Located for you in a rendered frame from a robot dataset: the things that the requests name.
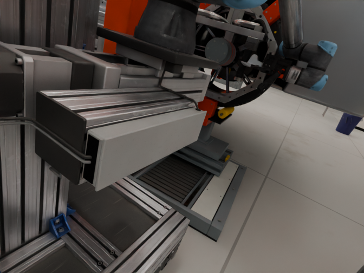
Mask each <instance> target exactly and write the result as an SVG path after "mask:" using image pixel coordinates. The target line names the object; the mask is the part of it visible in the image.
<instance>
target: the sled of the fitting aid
mask: <svg viewBox="0 0 364 273"><path fill-rule="evenodd" d="M172 154H174V155H176V156H178V157H181V158H183V159H185V160H187V161H189V162H191V163H193V164H195V165H197V166H199V167H201V168H203V169H205V170H207V171H209V172H211V173H213V174H215V175H217V176H220V174H221V173H222V171H223V169H224V168H225V166H226V165H227V164H228V162H229V160H230V159H231V156H232V154H233V151H232V150H230V149H227V150H226V151H225V152H224V154H223V155H222V156H221V157H220V159H219V160H218V161H216V160H214V159H212V158H210V157H208V156H206V155H204V154H202V153H200V152H197V151H195V150H193V149H191V148H189V147H187V146H185V147H183V148H181V149H179V150H177V151H175V152H173V153H172Z"/></svg>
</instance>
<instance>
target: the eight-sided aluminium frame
mask: <svg viewBox="0 0 364 273"><path fill-rule="evenodd" d="M223 9H228V10H230V7H229V6H222V5H214V4H211V5H210V6H208V7H207V8H206V9H204V10H207V11H210V12H214V13H216V14H217V13H218V12H220V11H221V10H223ZM243 10H245V14H248V15H253V16H256V18H257V19H262V20H263V21H264V22H265V25H266V28H267V33H268V38H269V39H268V42H267V44H268V46H269V48H268V51H267V53H266V55H265V57H266V56H267V54H272V55H275V53H276V51H277V48H278V46H277V43H276V41H275V38H274V36H273V34H272V31H271V29H270V27H269V24H268V21H267V19H266V18H265V16H264V15H263V10H262V7H261V6H258V7H255V8H251V9H243ZM197 16H201V17H205V18H209V17H206V16H202V15H199V14H197ZM271 40H272V41H271ZM265 76H266V73H263V72H261V71H260V70H259V72H258V75H257V77H256V79H255V82H253V83H251V84H249V85H247V86H245V87H243V88H241V89H239V90H237V91H235V92H232V93H230V94H228V95H224V94H221V93H218V92H215V91H213V90H210V89H207V91H206V94H205V96H207V97H209V98H212V99H214V100H217V101H220V102H222V103H227V102H229V101H231V100H233V99H235V98H237V97H240V96H242V95H244V94H246V93H248V92H250V91H253V90H255V89H257V87H258V85H259V84H260V83H263V81H264V79H265ZM260 77H261V79H260ZM244 90H245V91H244Z"/></svg>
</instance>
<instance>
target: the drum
mask: <svg viewBox="0 0 364 273"><path fill-rule="evenodd" d="M205 56H206V58H207V59H209V60H214V61H216V62H218V63H219V66H227V65H229V64H230V63H232V62H233V60H234V59H235V57H236V48H235V46H234V45H233V44H232V43H231V42H230V41H228V40H226V39H224V38H219V37H216V38H213V39H211V40H210V41H209V42H208V43H207V45H206V47H205Z"/></svg>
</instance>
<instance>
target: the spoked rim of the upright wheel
mask: <svg viewBox="0 0 364 273"><path fill-rule="evenodd" d="M229 11H230V10H228V9H224V10H221V11H220V12H218V13H217V14H219V15H221V16H222V17H224V18H225V19H227V17H228V14H229ZM255 19H257V18H256V16H253V15H248V14H244V16H243V20H246V21H250V22H251V21H252V20H255ZM215 30H216V28H214V27H210V26H207V25H203V24H201V25H200V26H199V27H198V29H197V30H196V47H195V50H194V54H195V55H198V56H201V57H203V52H205V50H204V48H205V47H206V46H205V43H206V41H207V39H208V38H209V37H210V35H211V36H212V37H213V38H216V36H215V34H214V33H213V32H214V31H215ZM239 39H240V37H238V36H237V37H236V39H235V40H234V42H233V45H234V46H235V48H236V51H238V52H236V57H235V59H234V60H233V61H235V63H233V62H232V63H230V64H229V65H227V66H218V68H217V69H215V70H214V72H213V73H212V75H211V78H210V82H209V85H208V87H207V88H208V89H210V90H213V91H215V92H218V93H221V94H224V95H228V94H230V93H232V92H235V91H230V90H229V68H232V67H233V68H234V69H235V71H236V72H237V69H238V67H239V64H238V63H239V61H240V60H241V59H242V51H244V50H245V49H246V48H245V47H244V46H245V44H242V45H240V46H239V45H238V44H237V42H238V41H239ZM222 68H226V90H224V89H221V88H219V87H217V86H216V85H214V84H213V82H214V80H215V79H216V77H217V76H218V74H219V73H220V71H221V69H222ZM200 71H202V72H205V71H204V68H201V70H200ZM216 72H217V73H216ZM215 73H216V74H215ZM214 74H215V76H214ZM213 76H214V78H213ZM244 77H245V78H246V79H247V81H248V82H246V80H245V78H244ZM244 77H242V80H243V81H244V83H245V84H246V85H249V84H251V83H253V82H255V80H254V81H253V82H251V81H250V79H249V78H248V77H247V75H246V74H245V73H244ZM212 78H213V79H212ZM211 79H212V81H211Z"/></svg>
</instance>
